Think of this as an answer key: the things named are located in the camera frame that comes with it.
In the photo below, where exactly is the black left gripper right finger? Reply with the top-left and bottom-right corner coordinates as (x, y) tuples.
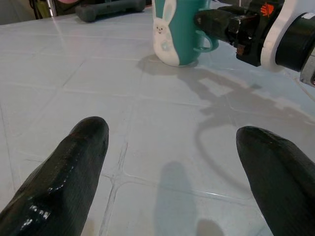
(236, 126), (315, 236)

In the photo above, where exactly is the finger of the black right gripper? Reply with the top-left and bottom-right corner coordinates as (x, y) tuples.
(193, 5), (247, 44)

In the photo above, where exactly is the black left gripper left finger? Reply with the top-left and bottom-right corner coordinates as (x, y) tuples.
(0, 116), (110, 236)

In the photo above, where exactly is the teal mug with white bunny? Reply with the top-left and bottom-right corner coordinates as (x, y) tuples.
(152, 0), (220, 67)

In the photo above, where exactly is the grey dumbbell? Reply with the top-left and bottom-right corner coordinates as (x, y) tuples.
(75, 0), (146, 23)

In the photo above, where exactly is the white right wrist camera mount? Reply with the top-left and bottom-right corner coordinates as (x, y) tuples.
(260, 0), (315, 73)

